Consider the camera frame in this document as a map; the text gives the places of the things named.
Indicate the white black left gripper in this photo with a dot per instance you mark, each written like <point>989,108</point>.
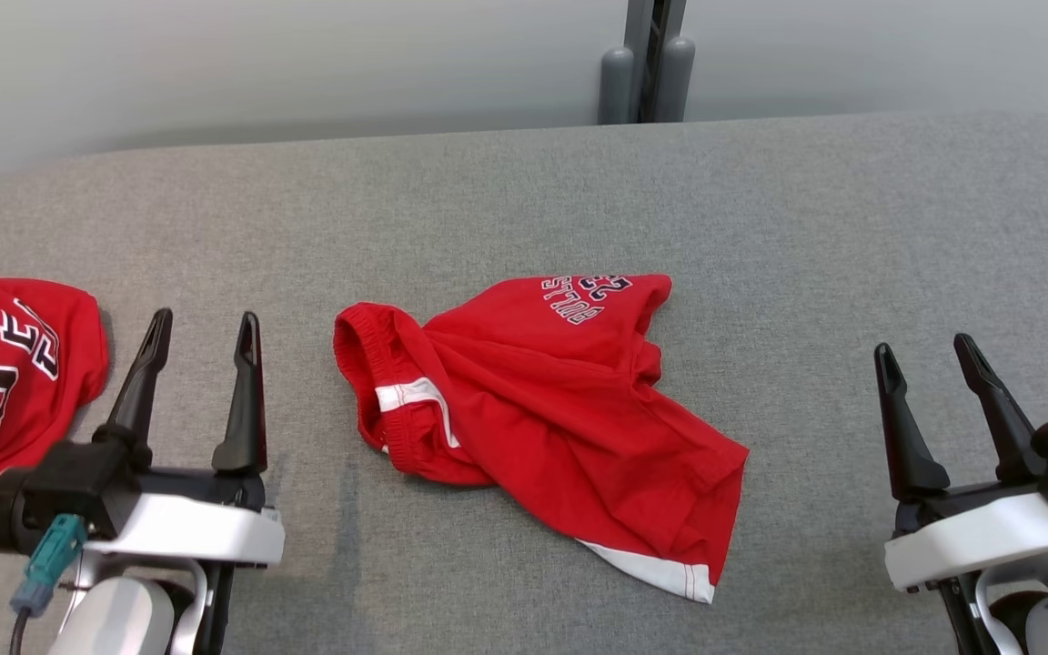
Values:
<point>187,532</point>

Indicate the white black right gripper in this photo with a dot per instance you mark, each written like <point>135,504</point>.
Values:
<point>979,541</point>

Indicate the red basketball jersey white sleeves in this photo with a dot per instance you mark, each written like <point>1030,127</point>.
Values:
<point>69,400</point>

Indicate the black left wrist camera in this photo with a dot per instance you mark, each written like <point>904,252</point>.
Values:
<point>60,491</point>

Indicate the grey rounded cylinder post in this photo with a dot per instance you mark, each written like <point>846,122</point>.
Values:
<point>675,86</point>
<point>617,91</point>

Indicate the grey vertical partition frame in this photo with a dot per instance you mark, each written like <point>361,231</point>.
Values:
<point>640,27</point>

